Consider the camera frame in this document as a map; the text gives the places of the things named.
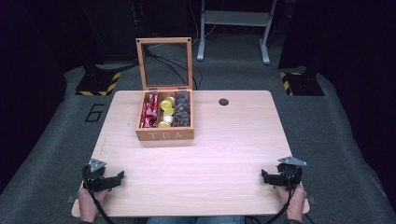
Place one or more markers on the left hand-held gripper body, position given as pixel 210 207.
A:
pixel 94 176

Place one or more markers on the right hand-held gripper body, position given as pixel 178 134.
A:
pixel 290 173

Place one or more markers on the wooden tea box with lid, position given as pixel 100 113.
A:
pixel 165 134

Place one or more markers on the person's left hand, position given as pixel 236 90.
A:
pixel 90 203

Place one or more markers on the person's right hand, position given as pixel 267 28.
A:
pixel 294 202

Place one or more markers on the pile of red packets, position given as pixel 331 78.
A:
pixel 149 111

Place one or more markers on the dark round table grommet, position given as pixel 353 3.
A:
pixel 223 102

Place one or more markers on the black striped stand base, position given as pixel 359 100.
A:
pixel 98 84
pixel 303 84

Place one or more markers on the pile of dark wrapped pieces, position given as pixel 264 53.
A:
pixel 182 111

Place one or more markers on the white metal stand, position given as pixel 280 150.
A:
pixel 236 18

